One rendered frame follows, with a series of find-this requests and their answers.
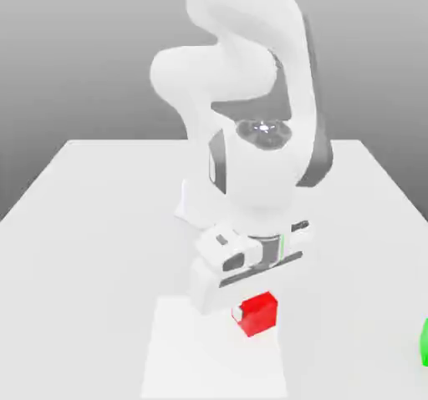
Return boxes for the small red cube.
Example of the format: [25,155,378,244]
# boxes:
[237,291,279,338]

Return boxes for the small green cube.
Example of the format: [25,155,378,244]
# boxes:
[419,317,428,368]

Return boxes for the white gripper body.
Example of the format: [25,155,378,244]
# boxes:
[189,251,304,316]

